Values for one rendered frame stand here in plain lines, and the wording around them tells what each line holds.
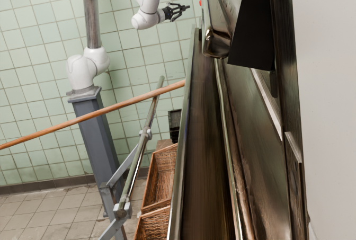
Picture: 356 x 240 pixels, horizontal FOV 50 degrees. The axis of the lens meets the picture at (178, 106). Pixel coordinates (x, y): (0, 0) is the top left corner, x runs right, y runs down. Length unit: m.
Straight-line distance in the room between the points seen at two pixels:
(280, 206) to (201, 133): 0.48
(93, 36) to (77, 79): 0.33
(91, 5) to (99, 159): 1.10
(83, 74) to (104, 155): 0.62
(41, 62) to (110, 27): 0.66
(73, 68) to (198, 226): 2.20
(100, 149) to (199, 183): 2.22
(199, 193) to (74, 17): 2.60
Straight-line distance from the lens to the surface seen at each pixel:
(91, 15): 2.77
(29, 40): 3.32
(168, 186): 2.23
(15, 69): 3.44
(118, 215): 1.11
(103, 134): 2.83
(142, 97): 1.88
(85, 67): 2.72
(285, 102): 0.26
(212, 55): 0.27
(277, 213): 0.41
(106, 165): 2.94
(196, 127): 0.89
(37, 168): 3.77
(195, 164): 0.74
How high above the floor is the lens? 1.78
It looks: 21 degrees down
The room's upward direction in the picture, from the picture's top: 11 degrees counter-clockwise
